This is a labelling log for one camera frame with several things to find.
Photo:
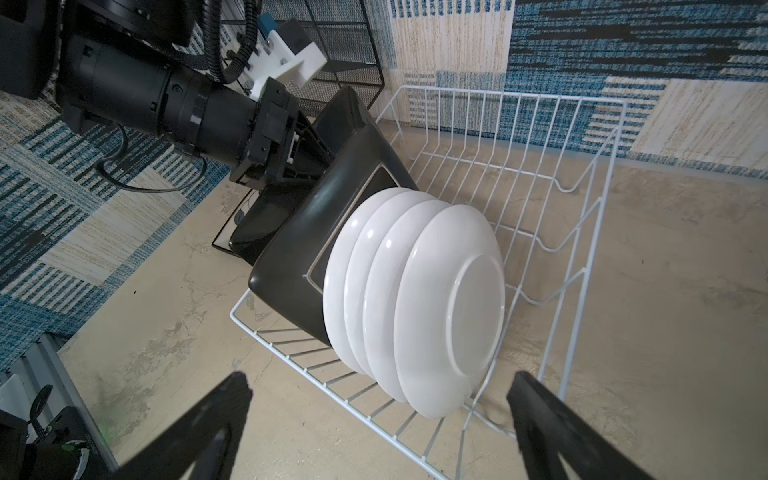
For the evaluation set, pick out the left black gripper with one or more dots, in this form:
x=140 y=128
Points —
x=283 y=148

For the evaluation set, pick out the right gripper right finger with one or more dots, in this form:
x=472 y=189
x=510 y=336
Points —
x=550 y=434

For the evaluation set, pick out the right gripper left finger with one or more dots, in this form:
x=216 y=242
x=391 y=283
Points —
x=203 y=442

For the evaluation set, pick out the square floral plate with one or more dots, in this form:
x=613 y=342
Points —
x=288 y=276
x=343 y=116

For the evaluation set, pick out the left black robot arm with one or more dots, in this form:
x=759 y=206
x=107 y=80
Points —
x=158 y=67

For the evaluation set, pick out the black mesh shelf unit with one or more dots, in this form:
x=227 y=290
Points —
x=342 y=31

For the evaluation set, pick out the white round plate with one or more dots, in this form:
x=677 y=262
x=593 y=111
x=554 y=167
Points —
x=449 y=311
x=333 y=288
x=360 y=262
x=390 y=234

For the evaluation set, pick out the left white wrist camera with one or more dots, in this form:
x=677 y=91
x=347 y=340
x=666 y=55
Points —
x=283 y=52

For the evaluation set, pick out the aluminium front rail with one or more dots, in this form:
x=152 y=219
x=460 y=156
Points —
x=64 y=417

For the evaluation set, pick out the white wire dish rack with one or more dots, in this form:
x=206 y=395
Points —
x=539 y=167

